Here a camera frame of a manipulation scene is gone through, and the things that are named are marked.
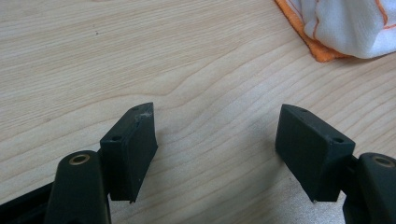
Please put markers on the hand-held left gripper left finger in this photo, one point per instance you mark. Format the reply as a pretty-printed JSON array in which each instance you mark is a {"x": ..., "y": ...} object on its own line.
[{"x": 132, "y": 155}]

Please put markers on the white cloth with orange edge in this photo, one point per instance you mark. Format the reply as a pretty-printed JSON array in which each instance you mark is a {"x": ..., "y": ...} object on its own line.
[{"x": 342, "y": 28}]

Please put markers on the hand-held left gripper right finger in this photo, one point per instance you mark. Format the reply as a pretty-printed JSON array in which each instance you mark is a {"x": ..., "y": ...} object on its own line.
[{"x": 311, "y": 155}]

